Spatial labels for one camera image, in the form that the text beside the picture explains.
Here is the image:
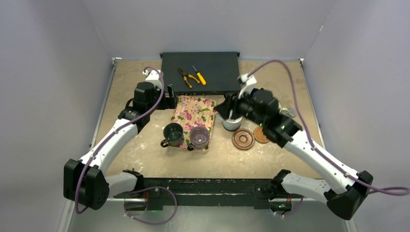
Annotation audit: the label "white mug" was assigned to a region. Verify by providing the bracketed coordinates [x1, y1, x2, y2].
[222, 110, 243, 131]

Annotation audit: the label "dark green mug front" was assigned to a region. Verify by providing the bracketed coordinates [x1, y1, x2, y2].
[161, 123, 184, 147]

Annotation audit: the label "glossy brown ringed coaster front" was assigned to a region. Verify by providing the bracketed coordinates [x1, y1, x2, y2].
[232, 129, 255, 150]

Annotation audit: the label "lavender mug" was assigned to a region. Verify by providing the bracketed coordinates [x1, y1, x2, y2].
[188, 126, 210, 151]

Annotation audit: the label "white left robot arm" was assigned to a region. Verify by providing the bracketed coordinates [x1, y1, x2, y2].
[63, 81, 178, 210]

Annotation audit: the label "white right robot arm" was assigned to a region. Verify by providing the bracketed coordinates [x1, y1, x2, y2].
[215, 90, 373, 220]

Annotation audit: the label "light orange coaster front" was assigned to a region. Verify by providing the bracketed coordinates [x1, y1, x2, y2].
[253, 126, 270, 144]

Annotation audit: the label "floral serving tray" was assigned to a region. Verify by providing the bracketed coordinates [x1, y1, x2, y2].
[171, 96, 217, 150]

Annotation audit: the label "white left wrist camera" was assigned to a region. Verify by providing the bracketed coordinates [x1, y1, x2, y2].
[142, 70, 162, 88]

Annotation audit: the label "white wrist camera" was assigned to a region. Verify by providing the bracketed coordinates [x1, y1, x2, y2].
[142, 70, 162, 88]
[237, 73, 257, 99]

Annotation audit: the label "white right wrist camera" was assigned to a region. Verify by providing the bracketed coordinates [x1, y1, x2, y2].
[237, 73, 257, 99]

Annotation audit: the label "red handled adjustable wrench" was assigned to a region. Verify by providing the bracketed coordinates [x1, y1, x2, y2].
[280, 107, 297, 118]

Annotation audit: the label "yellow handled pliers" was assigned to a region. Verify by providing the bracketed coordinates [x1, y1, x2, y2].
[177, 68, 201, 88]

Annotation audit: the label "dark grey network switch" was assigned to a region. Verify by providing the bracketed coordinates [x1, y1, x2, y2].
[160, 51, 240, 95]

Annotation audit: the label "yellow handled screwdriver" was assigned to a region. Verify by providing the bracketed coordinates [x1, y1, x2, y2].
[192, 65, 206, 86]

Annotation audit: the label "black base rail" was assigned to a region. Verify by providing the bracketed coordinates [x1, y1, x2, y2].
[115, 178, 301, 213]

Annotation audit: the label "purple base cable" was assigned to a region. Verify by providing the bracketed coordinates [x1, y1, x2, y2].
[123, 187, 178, 225]

